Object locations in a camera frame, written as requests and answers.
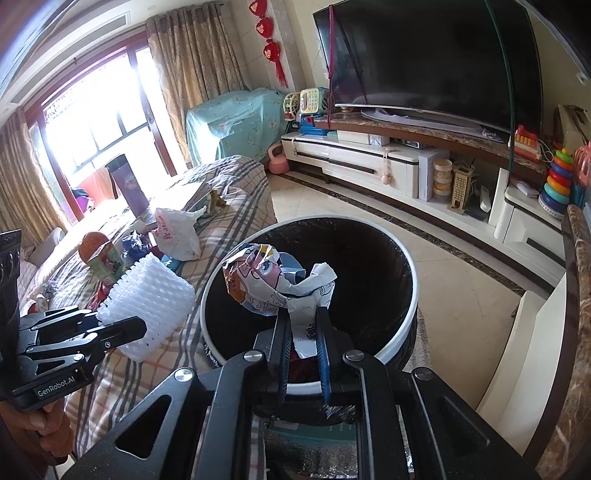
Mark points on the white bin with black liner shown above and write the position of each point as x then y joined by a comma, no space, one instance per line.
369,277

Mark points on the purple tumbler bottle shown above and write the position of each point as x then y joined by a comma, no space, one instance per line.
131,189

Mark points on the pink kettlebell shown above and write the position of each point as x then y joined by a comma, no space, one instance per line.
277,166

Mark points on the tall white box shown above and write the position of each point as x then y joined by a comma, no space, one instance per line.
425,175

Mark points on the white tv cabinet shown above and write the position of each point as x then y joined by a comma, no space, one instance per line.
351,157

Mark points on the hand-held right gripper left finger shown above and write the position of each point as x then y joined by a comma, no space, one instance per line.
280,341

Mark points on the teal cloth covered furniture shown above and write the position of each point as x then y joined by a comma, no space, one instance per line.
231,120

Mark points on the green printed carton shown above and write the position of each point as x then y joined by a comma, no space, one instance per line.
107,265

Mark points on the white plastic bag red print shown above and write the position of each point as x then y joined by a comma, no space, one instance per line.
178,235

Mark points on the printed paper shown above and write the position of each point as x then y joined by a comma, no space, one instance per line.
258,281

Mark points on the beige handbag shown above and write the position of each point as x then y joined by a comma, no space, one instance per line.
570,129

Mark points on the white remote control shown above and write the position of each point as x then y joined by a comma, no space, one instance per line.
485,198

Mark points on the person's left hand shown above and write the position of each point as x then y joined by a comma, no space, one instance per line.
46,429

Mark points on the black flat television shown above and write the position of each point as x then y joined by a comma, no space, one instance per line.
429,55

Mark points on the white pillow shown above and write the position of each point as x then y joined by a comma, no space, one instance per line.
46,247

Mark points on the orange ball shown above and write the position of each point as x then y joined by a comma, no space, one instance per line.
90,244

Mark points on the blue plastic bag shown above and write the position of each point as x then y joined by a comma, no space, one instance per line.
136,247

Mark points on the pink hanging toy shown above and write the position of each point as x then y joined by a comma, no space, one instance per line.
387,175

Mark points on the clear stacked jars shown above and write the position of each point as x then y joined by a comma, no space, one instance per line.
442,180

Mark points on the red framed window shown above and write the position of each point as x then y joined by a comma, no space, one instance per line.
92,115

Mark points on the red cloth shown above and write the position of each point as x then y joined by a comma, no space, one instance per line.
97,187

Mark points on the colourful children's book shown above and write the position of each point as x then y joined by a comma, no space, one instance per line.
189,191

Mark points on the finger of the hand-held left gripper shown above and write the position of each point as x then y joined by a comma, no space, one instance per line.
60,318
124,332

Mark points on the white green toy wheel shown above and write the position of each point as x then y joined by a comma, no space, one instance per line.
291,106

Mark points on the white foam net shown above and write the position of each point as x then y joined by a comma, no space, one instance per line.
152,290

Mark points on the beige perforated holder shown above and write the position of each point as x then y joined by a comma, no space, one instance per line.
459,191

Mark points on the flat white box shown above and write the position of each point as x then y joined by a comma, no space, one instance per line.
360,137

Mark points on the blue toy cash register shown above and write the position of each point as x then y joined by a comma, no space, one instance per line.
311,125

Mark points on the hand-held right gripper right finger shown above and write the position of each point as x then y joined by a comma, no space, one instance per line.
324,364

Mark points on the yellow green toy phone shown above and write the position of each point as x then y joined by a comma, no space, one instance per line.
311,100

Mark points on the beige patterned curtain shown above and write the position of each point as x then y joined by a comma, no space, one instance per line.
198,60
23,184

